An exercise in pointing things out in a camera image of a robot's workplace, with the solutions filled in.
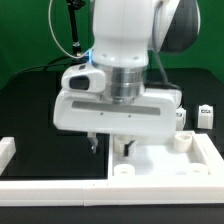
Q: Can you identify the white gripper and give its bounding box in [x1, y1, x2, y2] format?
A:
[53, 63, 177, 157]

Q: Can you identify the black camera stand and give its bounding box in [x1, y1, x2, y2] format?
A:
[66, 0, 86, 56]

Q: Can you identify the white square tabletop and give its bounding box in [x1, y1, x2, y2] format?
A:
[108, 131, 224, 180]

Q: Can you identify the black cable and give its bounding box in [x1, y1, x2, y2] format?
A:
[0, 55, 84, 92]

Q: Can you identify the white obstacle fence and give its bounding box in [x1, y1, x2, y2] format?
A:
[0, 133, 224, 208]

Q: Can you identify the white cable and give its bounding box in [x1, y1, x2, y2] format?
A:
[48, 0, 92, 60]

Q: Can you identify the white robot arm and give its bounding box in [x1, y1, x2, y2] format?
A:
[53, 0, 200, 150]

